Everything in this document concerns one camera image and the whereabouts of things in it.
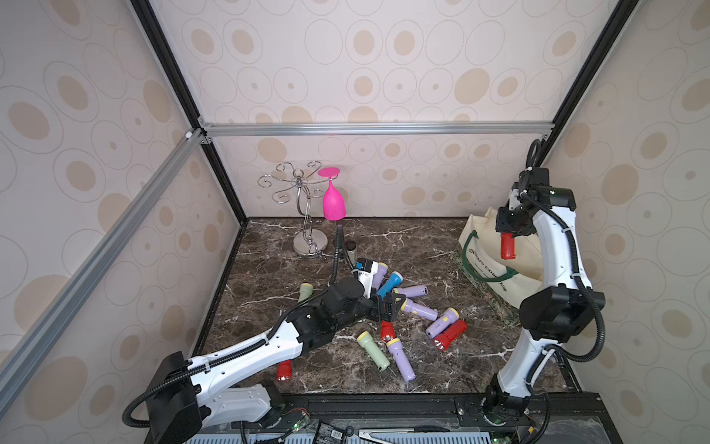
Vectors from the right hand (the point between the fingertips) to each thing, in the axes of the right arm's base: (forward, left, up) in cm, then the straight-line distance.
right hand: (521, 226), depth 83 cm
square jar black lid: (+4, +53, -15) cm, 55 cm away
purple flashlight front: (-30, +37, -22) cm, 52 cm away
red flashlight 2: (-25, +39, -22) cm, 51 cm away
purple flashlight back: (-2, +41, -21) cm, 46 cm away
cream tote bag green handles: (-15, +5, -6) cm, 17 cm away
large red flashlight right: (-24, +19, -23) cm, 38 cm away
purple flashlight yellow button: (-19, +19, -21) cm, 35 cm away
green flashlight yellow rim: (-28, +46, -21) cm, 58 cm away
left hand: (-25, +37, -1) cm, 44 cm away
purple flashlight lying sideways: (-10, +31, -22) cm, 39 cm away
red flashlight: (-38, +69, -22) cm, 82 cm away
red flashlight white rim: (-7, +5, -1) cm, 9 cm away
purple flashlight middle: (-17, +30, -22) cm, 41 cm away
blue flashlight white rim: (-6, +36, -21) cm, 42 cm away
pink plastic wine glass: (+10, +58, -2) cm, 59 cm away
